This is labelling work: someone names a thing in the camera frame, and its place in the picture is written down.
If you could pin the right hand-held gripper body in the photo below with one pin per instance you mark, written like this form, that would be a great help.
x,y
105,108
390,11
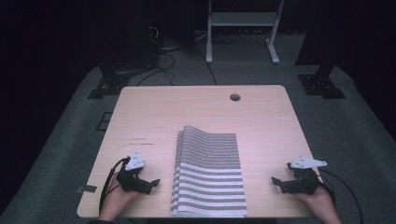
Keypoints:
x,y
303,180

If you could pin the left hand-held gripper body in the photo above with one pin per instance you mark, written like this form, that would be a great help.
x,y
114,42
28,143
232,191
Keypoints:
x,y
132,180

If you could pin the grey white striped cloth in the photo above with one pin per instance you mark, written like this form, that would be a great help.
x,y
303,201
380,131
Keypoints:
x,y
211,174

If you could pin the person's right hand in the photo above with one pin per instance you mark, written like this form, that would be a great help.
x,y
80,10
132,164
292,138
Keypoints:
x,y
317,202

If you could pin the grey tape strip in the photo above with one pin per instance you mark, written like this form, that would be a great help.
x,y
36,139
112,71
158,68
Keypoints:
x,y
87,188

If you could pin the dark square floor hatch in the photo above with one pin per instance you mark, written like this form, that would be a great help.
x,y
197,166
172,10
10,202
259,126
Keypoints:
x,y
104,121

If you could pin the black stand base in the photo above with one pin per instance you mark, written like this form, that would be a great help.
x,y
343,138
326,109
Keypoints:
x,y
110,82
320,85

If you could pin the white metal stand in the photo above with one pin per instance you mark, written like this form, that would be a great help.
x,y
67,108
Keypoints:
x,y
243,18

